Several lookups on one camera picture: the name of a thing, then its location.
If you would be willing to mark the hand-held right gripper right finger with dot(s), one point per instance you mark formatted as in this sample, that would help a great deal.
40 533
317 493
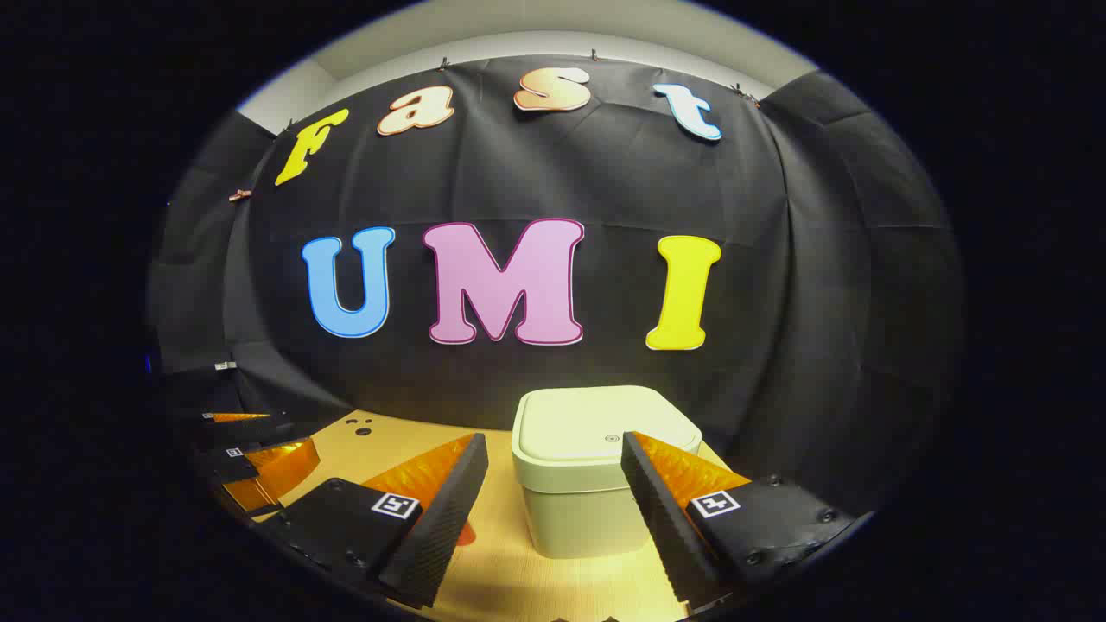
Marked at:
661 527

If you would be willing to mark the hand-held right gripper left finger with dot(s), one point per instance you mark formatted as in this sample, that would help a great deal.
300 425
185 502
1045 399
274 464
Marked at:
436 527

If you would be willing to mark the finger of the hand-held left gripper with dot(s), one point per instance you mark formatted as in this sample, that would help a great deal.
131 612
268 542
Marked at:
235 466
242 429

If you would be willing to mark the orange pop can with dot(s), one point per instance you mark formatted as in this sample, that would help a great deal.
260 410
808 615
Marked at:
467 533

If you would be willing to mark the green desktop garbage bin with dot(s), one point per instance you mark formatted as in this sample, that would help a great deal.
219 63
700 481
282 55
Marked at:
587 432

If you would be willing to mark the wooden desktop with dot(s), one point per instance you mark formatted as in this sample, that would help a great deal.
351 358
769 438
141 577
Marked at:
510 570

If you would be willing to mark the black backdrop cloth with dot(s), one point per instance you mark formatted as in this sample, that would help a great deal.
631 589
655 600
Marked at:
605 173

